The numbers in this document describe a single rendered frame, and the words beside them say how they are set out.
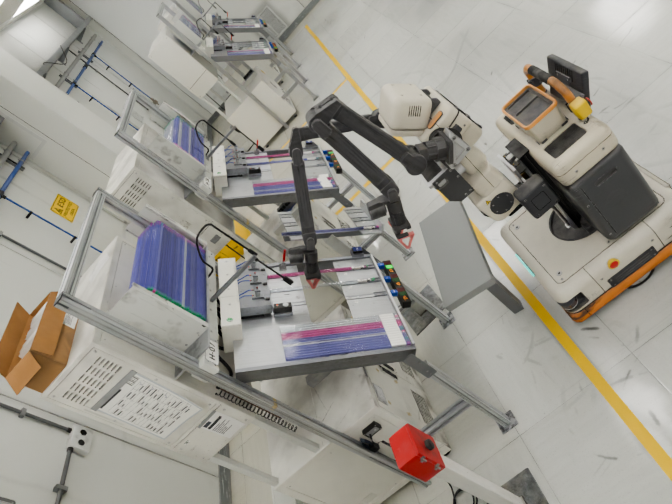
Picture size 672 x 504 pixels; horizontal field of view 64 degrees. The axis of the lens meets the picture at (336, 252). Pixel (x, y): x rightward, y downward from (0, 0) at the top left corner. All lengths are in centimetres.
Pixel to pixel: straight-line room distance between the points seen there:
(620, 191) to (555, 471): 117
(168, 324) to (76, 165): 347
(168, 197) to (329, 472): 176
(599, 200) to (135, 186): 238
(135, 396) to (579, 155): 185
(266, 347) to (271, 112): 491
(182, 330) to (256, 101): 495
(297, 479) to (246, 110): 500
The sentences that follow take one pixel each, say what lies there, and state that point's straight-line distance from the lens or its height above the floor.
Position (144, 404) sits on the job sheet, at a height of 141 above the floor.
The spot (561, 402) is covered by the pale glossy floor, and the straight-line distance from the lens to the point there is 267.
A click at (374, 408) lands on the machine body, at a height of 61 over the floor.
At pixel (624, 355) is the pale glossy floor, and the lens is 264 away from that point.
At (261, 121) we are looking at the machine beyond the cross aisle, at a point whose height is 30.
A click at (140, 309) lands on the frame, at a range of 204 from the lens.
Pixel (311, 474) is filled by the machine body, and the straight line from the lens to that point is 266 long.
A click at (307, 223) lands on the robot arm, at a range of 234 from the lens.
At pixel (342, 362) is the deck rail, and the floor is 92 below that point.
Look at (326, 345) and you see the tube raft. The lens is 219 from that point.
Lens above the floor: 224
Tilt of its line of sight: 31 degrees down
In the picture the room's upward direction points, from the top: 53 degrees counter-clockwise
